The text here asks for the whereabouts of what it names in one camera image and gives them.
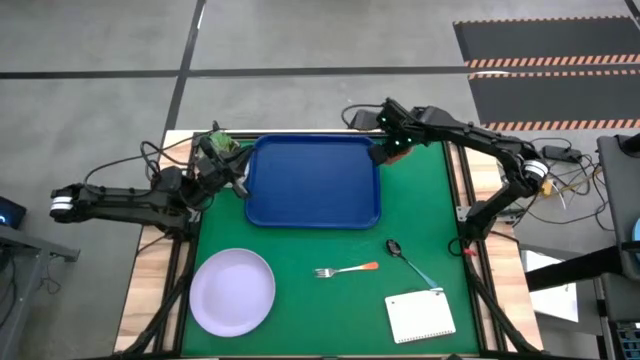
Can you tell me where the spoon with blue handle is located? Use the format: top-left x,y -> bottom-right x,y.
384,238 -> 444,292

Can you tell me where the black beam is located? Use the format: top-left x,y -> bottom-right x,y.
524,244 -> 626,293

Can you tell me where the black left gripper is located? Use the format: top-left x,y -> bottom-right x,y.
195,144 -> 255,200

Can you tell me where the keypad device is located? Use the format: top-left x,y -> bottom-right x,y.
613,319 -> 640,360

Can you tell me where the white spiral notebook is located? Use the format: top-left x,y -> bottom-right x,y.
383,288 -> 457,345

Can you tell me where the green table mat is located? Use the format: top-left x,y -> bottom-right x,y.
180,139 -> 481,357

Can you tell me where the grey desk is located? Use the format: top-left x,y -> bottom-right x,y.
0,224 -> 81,360

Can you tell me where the white paper sheet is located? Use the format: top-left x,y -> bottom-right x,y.
520,249 -> 580,324

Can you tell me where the black floor cable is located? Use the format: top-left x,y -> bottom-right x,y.
519,137 -> 616,234

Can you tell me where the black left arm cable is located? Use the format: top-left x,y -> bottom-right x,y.
82,119 -> 224,186

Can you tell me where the fork with orange handle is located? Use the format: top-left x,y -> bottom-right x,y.
313,260 -> 380,280

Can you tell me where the black hazard-striped floor mat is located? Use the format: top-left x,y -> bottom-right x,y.
467,69 -> 640,132
452,14 -> 640,70

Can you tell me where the dark device with blue light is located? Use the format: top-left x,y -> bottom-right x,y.
0,196 -> 27,230

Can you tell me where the black power adapter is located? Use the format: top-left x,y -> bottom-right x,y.
341,103 -> 384,131
542,144 -> 584,164

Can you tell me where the blue plastic tray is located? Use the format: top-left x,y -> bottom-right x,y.
243,133 -> 382,231

